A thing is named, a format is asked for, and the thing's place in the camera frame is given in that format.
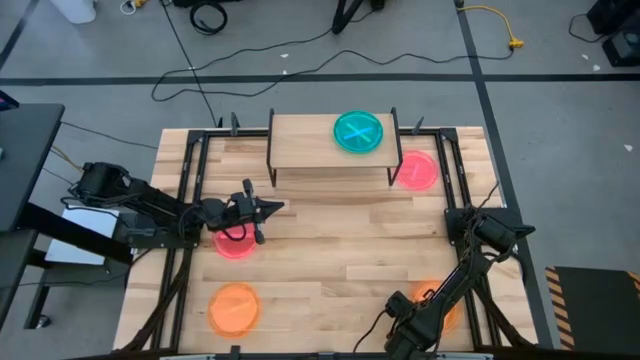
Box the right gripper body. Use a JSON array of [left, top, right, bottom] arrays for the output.
[[383, 291, 439, 360]]

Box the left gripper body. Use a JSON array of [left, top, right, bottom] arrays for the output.
[[227, 178, 266, 246]]

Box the pink translucent plate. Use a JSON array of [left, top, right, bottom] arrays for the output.
[[397, 149, 440, 191], [212, 222, 259, 261]]

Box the orange translucent plate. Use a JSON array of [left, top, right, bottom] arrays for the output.
[[207, 282, 262, 339], [410, 279, 460, 334]]

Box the wooden shelf with black legs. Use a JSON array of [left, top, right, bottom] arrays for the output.
[[266, 107, 404, 189]]

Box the white flat box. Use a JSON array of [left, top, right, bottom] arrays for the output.
[[44, 205, 124, 266]]

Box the black mat with yellow stripes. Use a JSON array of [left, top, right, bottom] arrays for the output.
[[544, 264, 640, 351]]

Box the black tripod stand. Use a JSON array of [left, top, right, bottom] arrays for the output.
[[331, 0, 386, 36]]

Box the black flat case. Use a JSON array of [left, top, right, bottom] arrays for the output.
[[172, 0, 246, 8]]

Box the black desk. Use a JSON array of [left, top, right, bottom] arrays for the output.
[[0, 102, 135, 331]]

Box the dark screen device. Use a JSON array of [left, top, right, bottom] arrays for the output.
[[0, 88, 21, 112]]

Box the white bin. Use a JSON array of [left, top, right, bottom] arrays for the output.
[[51, 0, 97, 25]]

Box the black equipment box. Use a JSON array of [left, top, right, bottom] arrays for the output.
[[602, 27, 640, 69], [587, 0, 640, 36]]

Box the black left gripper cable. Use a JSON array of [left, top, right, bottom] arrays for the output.
[[218, 219, 257, 242]]

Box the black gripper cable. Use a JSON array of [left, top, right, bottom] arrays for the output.
[[218, 219, 257, 242], [352, 308, 391, 354]]

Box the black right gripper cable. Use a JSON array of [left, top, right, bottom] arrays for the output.
[[352, 308, 391, 354]]

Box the black aluminium table frame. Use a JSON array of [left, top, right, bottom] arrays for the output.
[[119, 112, 539, 360]]

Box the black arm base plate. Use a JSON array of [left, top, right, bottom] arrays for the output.
[[444, 205, 536, 247], [112, 209, 202, 250]]

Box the long black floor cable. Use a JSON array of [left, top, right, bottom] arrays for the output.
[[151, 7, 516, 101]]

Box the straight black floor cable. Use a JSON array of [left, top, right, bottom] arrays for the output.
[[158, 0, 221, 127]]

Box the orange floor cable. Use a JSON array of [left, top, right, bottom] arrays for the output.
[[49, 144, 85, 174]]

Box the coiled black cable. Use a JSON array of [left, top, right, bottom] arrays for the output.
[[188, 1, 230, 36]]

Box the yellow extension cord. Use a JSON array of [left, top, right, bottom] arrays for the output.
[[457, 4, 525, 51]]

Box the thin black equipment cable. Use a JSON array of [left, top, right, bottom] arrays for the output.
[[568, 12, 609, 44]]

